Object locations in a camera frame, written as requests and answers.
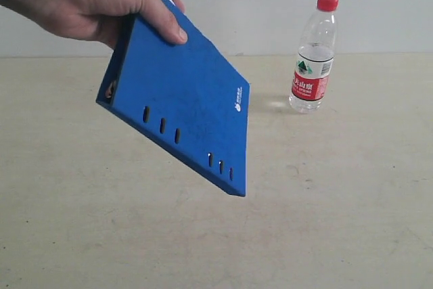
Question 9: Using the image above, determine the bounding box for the blue ring binder notebook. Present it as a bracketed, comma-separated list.
[96, 0, 250, 197]

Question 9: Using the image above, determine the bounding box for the clear plastic water bottle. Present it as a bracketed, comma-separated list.
[289, 0, 339, 114]

